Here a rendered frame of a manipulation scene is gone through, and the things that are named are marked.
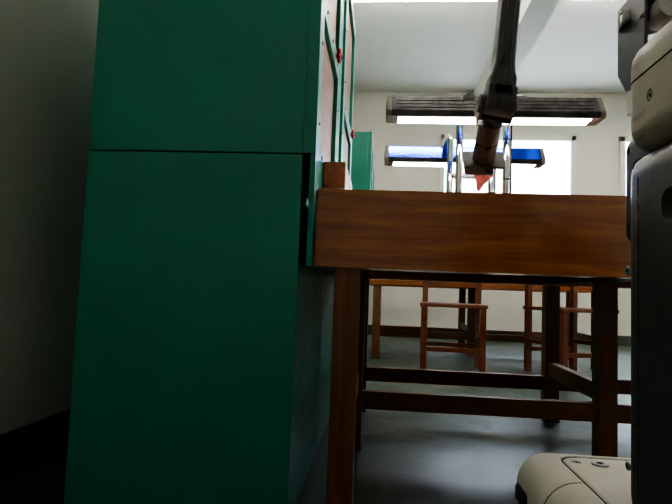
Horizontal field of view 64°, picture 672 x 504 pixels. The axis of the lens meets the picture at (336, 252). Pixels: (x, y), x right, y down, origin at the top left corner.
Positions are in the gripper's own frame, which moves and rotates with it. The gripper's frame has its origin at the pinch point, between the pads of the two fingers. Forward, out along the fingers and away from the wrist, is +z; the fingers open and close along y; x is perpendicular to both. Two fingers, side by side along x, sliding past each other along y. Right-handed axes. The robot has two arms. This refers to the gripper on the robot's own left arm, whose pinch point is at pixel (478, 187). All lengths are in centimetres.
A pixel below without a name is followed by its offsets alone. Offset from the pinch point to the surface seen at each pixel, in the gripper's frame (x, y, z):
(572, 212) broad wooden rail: 18.8, -18.0, -7.9
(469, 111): -25.2, 1.2, -8.0
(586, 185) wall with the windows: -418, -214, 315
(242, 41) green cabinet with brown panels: -7, 60, -36
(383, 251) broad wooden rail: 26.6, 24.6, -1.2
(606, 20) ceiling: -387, -166, 109
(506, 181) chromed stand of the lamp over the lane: -25.4, -13.8, 16.9
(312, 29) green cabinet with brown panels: -9, 43, -38
